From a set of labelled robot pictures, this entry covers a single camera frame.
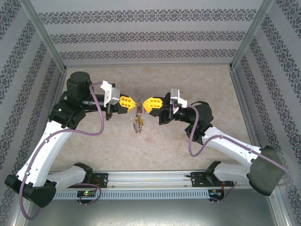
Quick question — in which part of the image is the aluminium frame post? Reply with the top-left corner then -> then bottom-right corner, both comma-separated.
229,0 -> 275,70
20,0 -> 66,71

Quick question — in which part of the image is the steel key holder with rings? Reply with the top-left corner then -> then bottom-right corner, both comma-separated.
130,97 -> 144,135

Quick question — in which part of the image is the grey metal panel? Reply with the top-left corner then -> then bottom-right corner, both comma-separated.
23,195 -> 290,226

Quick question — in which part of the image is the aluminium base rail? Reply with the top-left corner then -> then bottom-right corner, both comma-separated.
56,170 -> 276,189

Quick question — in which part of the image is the aluminium side frame rail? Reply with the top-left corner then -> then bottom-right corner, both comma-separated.
230,68 -> 268,169
40,70 -> 68,170

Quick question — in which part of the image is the slotted grey cable duct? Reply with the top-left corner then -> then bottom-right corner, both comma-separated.
58,188 -> 226,200

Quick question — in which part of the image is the aluminium rear frame rail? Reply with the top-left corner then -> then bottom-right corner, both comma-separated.
64,61 -> 232,69

